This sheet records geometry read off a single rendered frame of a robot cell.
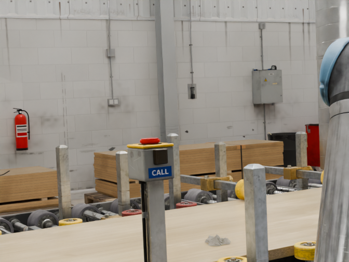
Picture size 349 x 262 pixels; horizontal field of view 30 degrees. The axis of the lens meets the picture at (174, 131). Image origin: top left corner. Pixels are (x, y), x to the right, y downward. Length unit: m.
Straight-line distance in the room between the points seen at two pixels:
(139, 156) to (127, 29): 7.90
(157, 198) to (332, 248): 0.43
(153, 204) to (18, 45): 7.41
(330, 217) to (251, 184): 0.46
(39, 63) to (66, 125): 0.88
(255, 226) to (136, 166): 0.32
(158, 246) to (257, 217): 0.25
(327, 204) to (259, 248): 0.47
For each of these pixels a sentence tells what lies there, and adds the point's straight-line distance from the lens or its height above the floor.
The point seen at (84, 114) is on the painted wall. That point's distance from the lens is 8.85.
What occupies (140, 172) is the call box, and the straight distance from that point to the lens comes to 1.27.
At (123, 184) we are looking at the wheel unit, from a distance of 2.49.
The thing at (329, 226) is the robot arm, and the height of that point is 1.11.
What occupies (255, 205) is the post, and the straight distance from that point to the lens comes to 1.44.
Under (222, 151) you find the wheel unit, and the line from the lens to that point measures 2.72.
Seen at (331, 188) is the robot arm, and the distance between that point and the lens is 1.02.
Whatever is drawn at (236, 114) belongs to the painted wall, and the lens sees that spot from 9.90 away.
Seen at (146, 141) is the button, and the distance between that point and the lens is 1.28.
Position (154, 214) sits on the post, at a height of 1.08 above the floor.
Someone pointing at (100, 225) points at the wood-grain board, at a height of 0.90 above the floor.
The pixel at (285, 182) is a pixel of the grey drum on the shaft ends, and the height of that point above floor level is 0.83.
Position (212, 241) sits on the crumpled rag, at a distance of 1.83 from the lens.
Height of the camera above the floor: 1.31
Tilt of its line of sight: 3 degrees down
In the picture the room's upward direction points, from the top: 3 degrees counter-clockwise
